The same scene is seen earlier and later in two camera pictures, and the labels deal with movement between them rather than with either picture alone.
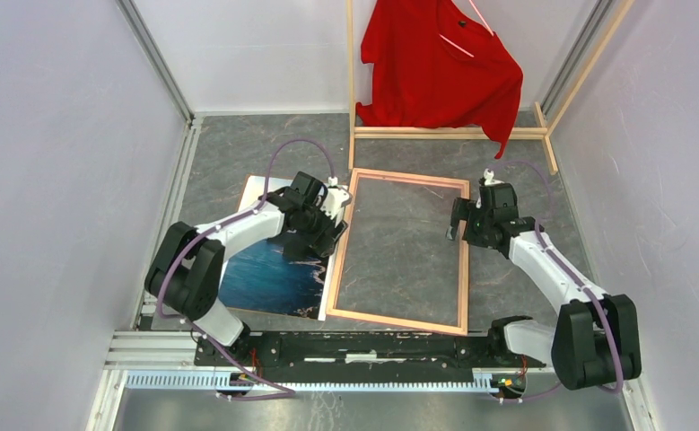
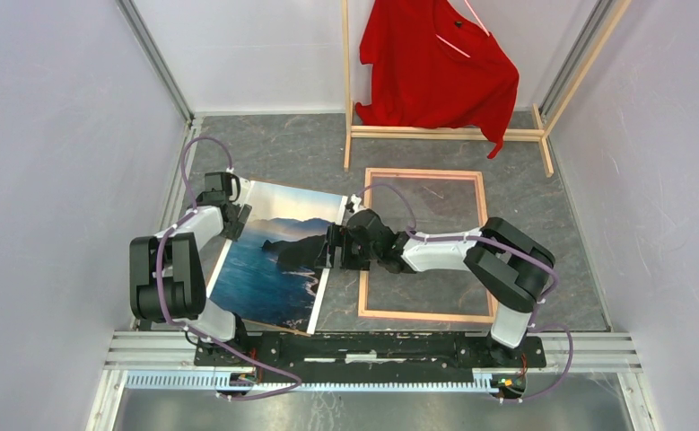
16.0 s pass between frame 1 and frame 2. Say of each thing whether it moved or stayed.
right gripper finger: moved
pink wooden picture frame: moved
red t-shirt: stayed
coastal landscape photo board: stayed
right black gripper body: moved
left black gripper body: moved
